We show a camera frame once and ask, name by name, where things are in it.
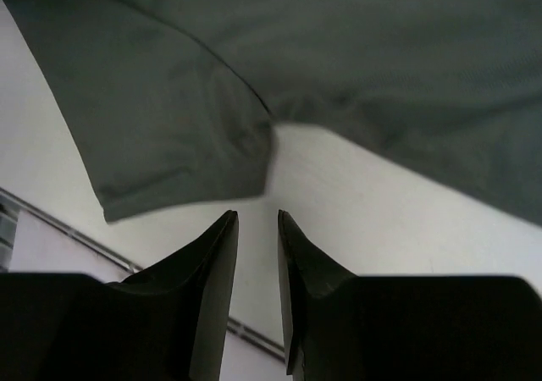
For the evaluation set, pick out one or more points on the dark grey t-shirt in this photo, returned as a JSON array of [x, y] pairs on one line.
[[174, 102]]

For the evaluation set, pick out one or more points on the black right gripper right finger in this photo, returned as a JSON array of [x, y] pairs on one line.
[[341, 326]]

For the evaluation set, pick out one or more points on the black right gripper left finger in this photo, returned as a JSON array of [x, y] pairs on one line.
[[167, 322]]

